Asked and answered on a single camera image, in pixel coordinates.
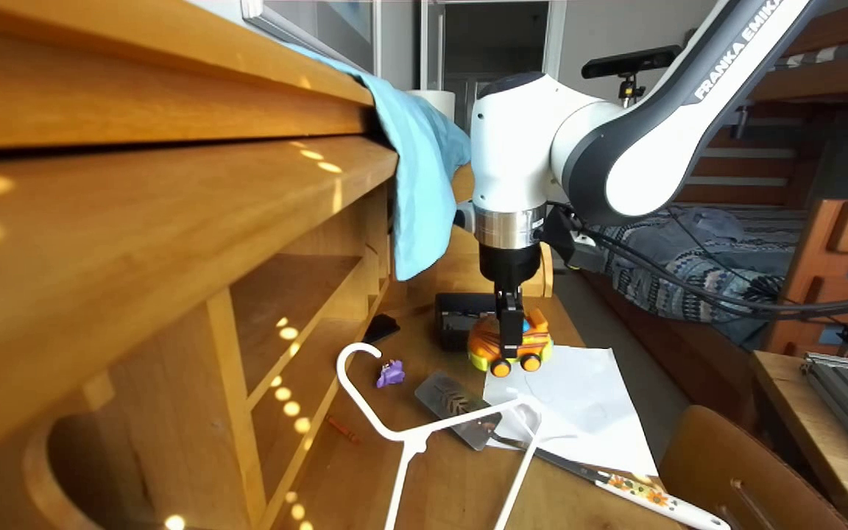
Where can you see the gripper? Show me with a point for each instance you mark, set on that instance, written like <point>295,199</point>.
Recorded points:
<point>510,265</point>

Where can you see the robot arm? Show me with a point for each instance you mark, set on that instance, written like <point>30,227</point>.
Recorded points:
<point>512,147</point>

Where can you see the black tray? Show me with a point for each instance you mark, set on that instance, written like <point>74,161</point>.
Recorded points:
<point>457,316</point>

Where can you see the orange yellow toy car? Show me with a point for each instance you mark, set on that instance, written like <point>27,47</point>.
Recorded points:
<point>534,342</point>

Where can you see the small purple toy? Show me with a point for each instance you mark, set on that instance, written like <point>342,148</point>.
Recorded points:
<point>391,375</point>

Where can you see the rounded wooden board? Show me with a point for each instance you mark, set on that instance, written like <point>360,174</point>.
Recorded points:
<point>461,269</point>

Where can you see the light blue cloth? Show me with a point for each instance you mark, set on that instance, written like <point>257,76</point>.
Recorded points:
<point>420,184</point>

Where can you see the small black wedge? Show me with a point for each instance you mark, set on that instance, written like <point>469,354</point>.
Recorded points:
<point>381,328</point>

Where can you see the white paper sheet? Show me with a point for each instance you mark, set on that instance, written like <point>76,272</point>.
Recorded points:
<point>586,412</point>

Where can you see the white cylinder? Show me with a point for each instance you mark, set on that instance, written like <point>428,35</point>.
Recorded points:
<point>435,103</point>

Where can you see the patterned blanket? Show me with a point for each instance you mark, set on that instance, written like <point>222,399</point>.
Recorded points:
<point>689,272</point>

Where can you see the white plastic clothes hanger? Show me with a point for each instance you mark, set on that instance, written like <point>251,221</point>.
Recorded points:
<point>402,438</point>

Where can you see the small red pen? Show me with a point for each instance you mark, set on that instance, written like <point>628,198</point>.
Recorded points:
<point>343,430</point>

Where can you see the wooden bunk bed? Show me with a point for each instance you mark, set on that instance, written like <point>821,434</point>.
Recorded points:
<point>836,221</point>

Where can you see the wooden side table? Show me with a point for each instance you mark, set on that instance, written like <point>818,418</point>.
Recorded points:
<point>814,434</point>

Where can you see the wooden desk shelf unit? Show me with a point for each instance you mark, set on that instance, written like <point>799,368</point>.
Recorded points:
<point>137,221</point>

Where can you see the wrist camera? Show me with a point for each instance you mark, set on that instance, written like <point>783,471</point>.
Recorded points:
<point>560,239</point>

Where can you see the camera on mount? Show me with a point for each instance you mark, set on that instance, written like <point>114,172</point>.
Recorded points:
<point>630,62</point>

